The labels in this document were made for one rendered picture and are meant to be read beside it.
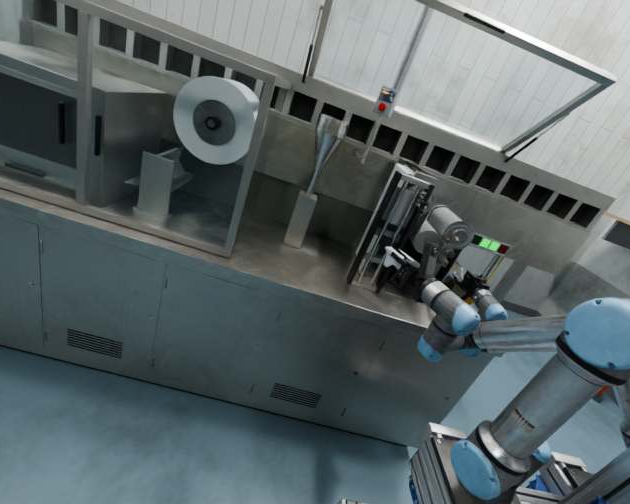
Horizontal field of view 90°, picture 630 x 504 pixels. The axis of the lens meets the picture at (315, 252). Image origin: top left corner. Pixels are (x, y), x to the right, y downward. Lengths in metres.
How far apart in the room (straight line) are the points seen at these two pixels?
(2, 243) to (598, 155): 4.86
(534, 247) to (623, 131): 2.64
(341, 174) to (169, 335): 1.16
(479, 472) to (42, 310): 1.73
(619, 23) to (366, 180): 3.19
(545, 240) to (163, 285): 2.06
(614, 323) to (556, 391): 0.17
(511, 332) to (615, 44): 3.76
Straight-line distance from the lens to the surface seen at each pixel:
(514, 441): 0.88
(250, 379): 1.70
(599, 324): 0.74
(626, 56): 4.54
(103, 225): 1.45
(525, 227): 2.17
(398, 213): 1.39
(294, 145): 1.72
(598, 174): 4.71
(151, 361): 1.78
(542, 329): 0.94
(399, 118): 1.75
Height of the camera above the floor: 1.58
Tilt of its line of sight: 25 degrees down
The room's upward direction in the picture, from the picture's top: 21 degrees clockwise
